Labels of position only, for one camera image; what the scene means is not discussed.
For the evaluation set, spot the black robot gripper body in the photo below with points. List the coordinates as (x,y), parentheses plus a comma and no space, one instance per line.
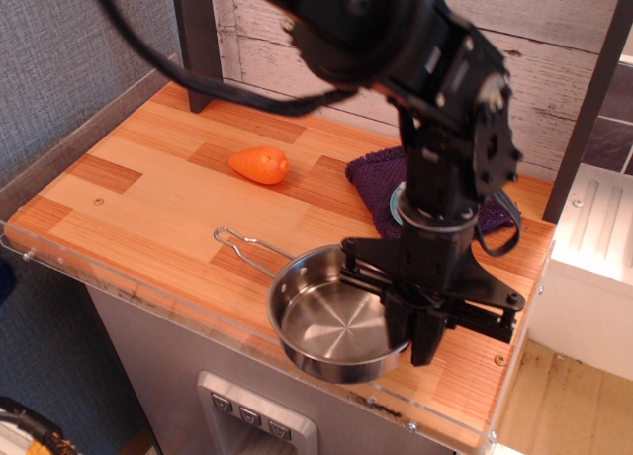
(434,268)

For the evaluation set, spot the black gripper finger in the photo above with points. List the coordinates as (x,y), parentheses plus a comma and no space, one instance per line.
(401,321)
(428,330)

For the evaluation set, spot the stainless steel pan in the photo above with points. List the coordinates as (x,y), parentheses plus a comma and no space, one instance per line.
(329,329)

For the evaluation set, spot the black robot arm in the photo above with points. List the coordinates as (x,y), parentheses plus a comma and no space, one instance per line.
(450,87)

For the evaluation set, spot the purple folded rag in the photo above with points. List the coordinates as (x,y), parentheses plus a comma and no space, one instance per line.
(377,175)

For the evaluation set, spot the teal scrub brush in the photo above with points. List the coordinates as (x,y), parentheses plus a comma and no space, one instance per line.
(394,203)

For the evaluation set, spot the orange toy carrot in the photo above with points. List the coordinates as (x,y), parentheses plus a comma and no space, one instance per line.
(267,165)

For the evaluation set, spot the silver dispenser button panel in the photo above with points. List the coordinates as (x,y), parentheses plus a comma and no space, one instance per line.
(243,422)

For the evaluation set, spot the grey toy fridge cabinet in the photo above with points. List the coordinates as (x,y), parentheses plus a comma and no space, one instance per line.
(163,359)

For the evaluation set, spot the orange black object bottom left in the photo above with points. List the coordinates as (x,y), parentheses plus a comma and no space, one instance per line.
(45,440)

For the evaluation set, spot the clear acrylic edge guard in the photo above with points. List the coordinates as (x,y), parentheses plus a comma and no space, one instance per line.
(174,310)

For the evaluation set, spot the dark grey right post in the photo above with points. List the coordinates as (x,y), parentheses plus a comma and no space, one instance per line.
(613,45)

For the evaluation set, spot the dark grey post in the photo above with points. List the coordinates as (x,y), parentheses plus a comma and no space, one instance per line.
(198,37)
(613,45)

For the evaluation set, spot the dark grey left post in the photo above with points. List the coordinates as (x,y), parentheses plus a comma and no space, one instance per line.
(198,37)

